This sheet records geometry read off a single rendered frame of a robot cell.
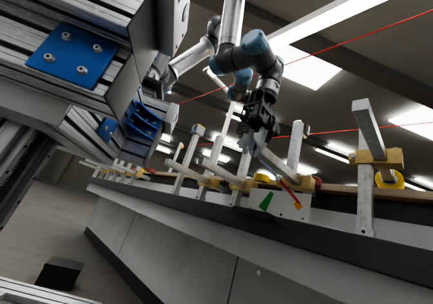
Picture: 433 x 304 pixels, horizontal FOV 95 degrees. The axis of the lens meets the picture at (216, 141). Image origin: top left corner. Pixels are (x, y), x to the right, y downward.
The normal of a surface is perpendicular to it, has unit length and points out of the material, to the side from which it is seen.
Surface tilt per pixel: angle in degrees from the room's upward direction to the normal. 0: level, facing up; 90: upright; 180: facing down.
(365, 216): 90
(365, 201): 90
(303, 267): 90
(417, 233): 90
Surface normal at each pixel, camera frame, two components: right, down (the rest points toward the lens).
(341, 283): -0.66, -0.46
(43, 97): 0.22, -0.31
